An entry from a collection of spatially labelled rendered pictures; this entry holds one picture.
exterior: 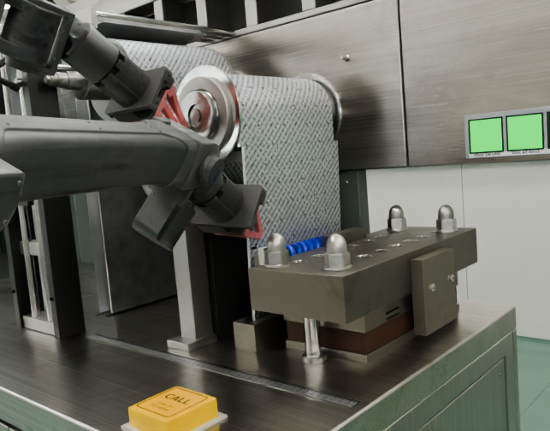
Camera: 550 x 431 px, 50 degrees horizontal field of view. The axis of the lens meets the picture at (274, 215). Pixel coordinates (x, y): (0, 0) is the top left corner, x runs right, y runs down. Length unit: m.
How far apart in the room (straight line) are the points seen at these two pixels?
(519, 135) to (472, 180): 2.58
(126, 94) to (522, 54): 0.59
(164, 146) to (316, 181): 0.45
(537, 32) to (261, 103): 0.42
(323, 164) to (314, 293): 0.32
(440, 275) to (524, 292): 2.67
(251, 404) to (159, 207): 0.25
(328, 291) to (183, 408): 0.22
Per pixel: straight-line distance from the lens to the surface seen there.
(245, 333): 0.89
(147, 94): 0.82
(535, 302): 3.56
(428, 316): 0.88
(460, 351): 0.89
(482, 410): 0.99
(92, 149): 0.49
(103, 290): 1.22
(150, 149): 0.57
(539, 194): 3.44
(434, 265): 0.89
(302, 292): 0.77
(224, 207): 0.78
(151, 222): 0.71
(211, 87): 0.89
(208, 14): 1.42
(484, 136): 1.00
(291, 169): 0.94
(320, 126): 1.02
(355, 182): 1.14
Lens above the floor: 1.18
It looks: 6 degrees down
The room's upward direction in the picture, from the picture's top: 5 degrees counter-clockwise
